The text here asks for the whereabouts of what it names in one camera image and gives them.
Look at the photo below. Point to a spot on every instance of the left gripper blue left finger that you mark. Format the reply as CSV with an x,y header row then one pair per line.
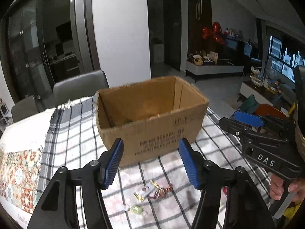
x,y
109,163

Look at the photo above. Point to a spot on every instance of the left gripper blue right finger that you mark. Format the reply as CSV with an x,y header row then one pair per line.
x,y
193,162

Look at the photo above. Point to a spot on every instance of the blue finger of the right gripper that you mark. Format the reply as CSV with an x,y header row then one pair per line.
x,y
248,119
233,127

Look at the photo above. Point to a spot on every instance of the right hand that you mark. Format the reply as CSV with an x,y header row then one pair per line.
x,y
276,188

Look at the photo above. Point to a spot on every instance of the green cloth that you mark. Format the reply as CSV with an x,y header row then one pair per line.
x,y
249,105

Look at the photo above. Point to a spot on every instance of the red wooden chair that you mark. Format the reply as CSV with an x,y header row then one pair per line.
x,y
266,109

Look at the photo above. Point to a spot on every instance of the white coffee table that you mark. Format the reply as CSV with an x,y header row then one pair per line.
x,y
261,94

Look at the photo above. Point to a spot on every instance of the white gold wrapped candy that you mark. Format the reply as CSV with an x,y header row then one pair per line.
x,y
144,192

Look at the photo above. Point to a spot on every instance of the white lotus ornament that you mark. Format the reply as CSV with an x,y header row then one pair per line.
x,y
255,77

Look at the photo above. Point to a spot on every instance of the green wrapped candy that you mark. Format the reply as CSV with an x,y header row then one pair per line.
x,y
134,209

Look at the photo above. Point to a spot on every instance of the checkered black white tablecloth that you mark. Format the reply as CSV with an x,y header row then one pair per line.
x,y
73,140

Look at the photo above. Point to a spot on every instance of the brown cardboard box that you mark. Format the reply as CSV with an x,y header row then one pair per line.
x,y
150,117

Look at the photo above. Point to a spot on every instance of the white low tv bench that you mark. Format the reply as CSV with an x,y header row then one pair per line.
x,y
210,71

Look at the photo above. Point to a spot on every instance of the grey chair right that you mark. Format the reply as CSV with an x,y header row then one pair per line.
x,y
80,86

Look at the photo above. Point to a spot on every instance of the grey chair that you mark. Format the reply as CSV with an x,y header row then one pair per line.
x,y
24,109
80,86

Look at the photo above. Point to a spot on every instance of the colourful patterned table mat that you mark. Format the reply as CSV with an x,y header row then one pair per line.
x,y
20,173

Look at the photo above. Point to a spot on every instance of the red foil balloons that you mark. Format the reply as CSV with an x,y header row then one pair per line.
x,y
214,32

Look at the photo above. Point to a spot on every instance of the grey chair left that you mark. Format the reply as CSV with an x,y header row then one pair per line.
x,y
24,109

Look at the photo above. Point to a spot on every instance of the dark glass sliding door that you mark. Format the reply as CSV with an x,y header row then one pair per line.
x,y
27,62

